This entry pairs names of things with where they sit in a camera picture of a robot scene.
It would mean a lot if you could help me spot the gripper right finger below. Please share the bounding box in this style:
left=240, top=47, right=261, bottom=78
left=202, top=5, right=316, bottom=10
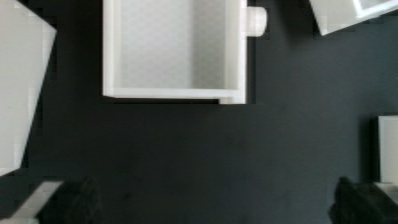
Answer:
left=329, top=177, right=398, bottom=224

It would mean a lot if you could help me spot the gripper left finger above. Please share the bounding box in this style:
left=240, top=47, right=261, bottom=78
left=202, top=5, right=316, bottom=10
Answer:
left=0, top=177, right=105, bottom=224

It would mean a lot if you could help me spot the white drawer with knob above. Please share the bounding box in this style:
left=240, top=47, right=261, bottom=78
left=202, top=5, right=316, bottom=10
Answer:
left=103, top=0, right=268, bottom=104

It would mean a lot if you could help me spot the white drawer without knob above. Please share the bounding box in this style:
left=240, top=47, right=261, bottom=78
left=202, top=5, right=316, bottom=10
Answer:
left=309, top=0, right=398, bottom=35

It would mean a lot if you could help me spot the large white drawer cabinet box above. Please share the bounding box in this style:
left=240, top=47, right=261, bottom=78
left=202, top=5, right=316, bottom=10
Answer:
left=0, top=0, right=57, bottom=176

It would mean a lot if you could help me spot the white right rail bar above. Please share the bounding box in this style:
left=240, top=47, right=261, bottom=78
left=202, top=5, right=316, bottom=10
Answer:
left=378, top=116, right=398, bottom=184

